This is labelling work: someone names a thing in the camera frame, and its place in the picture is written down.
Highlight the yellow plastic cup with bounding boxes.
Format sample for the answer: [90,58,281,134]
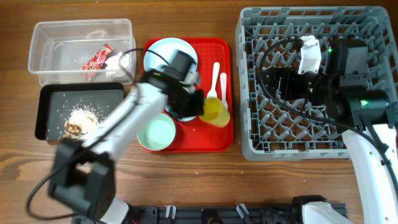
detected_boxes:
[199,98,231,128]

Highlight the light green bowl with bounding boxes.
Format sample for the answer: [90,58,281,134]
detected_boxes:
[137,113,176,151]

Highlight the white napkin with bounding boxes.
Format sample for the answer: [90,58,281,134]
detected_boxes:
[105,52,130,78]

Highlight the red snack wrapper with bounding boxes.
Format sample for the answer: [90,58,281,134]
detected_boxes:
[81,44,113,81]

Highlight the rice and food scraps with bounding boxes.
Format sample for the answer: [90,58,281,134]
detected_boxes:
[61,106,100,139]

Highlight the light blue bowl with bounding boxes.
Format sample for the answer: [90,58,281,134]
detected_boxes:
[165,105,197,122]

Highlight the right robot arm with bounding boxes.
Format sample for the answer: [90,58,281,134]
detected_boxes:
[257,36,397,223]

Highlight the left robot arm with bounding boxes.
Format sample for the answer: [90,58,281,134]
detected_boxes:
[48,70,205,223]

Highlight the grey dishwasher rack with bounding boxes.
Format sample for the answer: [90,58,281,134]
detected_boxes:
[235,6,397,161]

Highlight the black waste tray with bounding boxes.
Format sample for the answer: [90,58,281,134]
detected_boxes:
[35,82,124,142]

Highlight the clear plastic waste bin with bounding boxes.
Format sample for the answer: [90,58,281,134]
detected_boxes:
[28,19,136,86]

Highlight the white plastic spoon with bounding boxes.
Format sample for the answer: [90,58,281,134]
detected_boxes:
[206,62,220,98]

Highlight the white plastic fork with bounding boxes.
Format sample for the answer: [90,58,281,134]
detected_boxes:
[220,73,228,108]

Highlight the red serving tray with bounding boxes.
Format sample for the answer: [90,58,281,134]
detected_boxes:
[160,37,234,153]

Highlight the light blue plate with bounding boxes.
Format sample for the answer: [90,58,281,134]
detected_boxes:
[144,37,198,72]

